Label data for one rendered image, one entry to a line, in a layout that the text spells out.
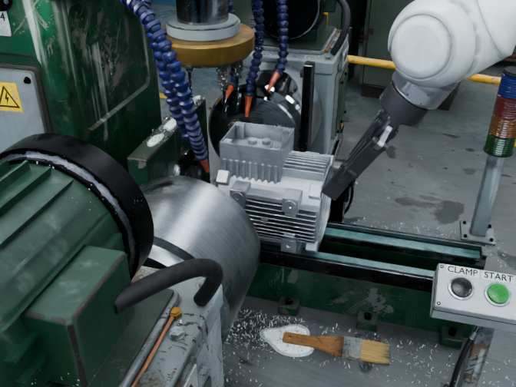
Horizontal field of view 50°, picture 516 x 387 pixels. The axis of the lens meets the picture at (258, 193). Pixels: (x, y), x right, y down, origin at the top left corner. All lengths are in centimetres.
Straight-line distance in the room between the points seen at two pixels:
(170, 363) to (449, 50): 44
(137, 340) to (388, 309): 65
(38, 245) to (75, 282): 4
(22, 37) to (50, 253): 56
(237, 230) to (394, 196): 79
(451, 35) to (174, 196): 44
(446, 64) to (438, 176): 106
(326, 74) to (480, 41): 80
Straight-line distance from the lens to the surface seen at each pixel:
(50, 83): 98
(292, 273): 113
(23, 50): 99
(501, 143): 133
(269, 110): 127
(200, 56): 94
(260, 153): 102
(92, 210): 53
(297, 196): 100
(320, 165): 105
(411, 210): 152
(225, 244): 81
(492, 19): 69
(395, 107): 89
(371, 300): 113
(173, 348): 61
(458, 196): 162
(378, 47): 427
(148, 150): 102
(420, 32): 66
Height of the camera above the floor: 160
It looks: 31 degrees down
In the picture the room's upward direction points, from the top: straight up
